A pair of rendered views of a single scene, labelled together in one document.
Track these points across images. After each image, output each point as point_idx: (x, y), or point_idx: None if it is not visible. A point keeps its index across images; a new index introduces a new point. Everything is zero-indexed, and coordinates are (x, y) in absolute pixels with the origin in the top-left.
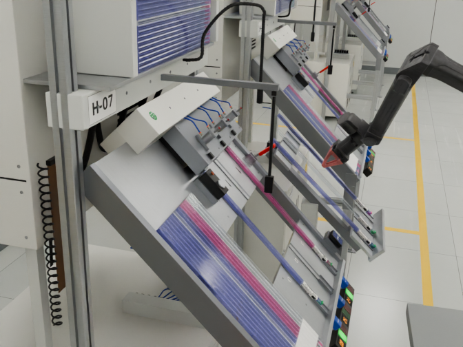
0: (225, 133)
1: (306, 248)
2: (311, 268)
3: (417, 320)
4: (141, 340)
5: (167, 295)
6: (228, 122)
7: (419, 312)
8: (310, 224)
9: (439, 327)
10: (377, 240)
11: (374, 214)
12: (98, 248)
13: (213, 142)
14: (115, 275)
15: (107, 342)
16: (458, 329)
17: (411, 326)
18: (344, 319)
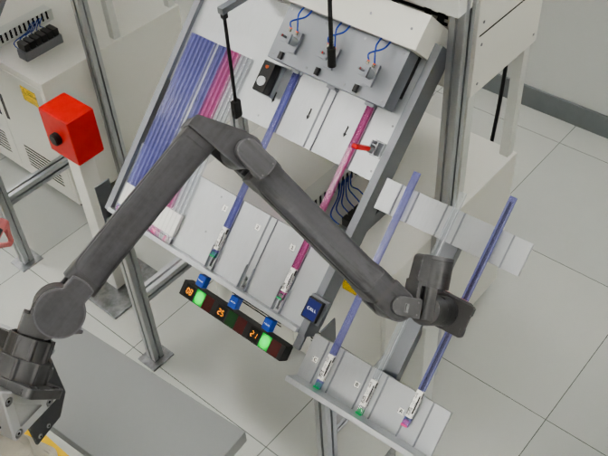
0: (345, 76)
1: (287, 253)
2: (260, 255)
3: (206, 418)
4: (297, 171)
5: (350, 191)
6: (323, 56)
7: (218, 431)
8: (329, 269)
9: (181, 433)
10: (326, 395)
11: (425, 455)
12: (495, 166)
13: (308, 58)
14: (424, 170)
15: (306, 151)
16: (166, 452)
17: (201, 404)
18: (220, 309)
